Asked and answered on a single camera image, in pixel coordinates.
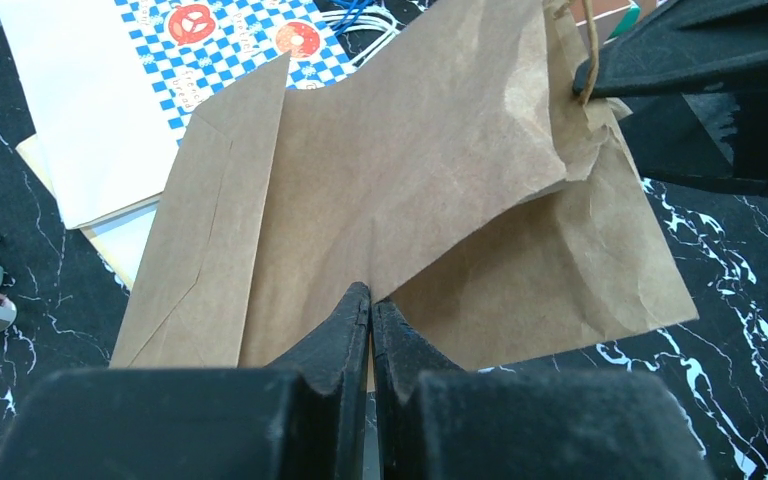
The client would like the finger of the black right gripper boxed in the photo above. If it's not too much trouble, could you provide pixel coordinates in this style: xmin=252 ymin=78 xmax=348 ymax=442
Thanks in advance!
xmin=572 ymin=1 xmax=768 ymax=195

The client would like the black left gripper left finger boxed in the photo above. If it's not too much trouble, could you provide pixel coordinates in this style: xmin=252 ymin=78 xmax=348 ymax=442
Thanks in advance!
xmin=0 ymin=283 xmax=371 ymax=479

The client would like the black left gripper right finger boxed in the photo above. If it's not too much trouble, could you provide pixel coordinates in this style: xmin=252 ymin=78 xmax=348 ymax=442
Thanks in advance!
xmin=373 ymin=301 xmax=696 ymax=479

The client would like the brown paper bag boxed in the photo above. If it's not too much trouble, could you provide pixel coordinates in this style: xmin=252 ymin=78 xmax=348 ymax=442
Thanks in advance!
xmin=111 ymin=1 xmax=698 ymax=369

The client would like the checkered paper sheet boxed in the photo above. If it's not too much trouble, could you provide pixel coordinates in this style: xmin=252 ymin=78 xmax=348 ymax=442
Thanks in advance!
xmin=115 ymin=0 xmax=356 ymax=136

